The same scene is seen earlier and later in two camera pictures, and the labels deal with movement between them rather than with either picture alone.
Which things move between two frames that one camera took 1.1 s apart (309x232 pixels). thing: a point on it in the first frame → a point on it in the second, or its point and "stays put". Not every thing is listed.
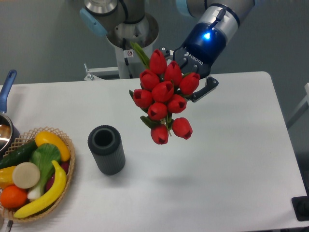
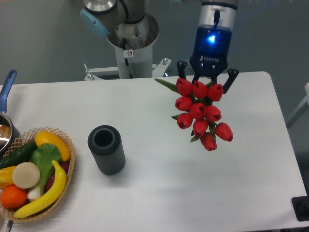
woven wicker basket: [28, 136] stays put
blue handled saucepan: [9, 133] stays put
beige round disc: [26, 175] stays put
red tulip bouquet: [162, 92] → [194, 103]
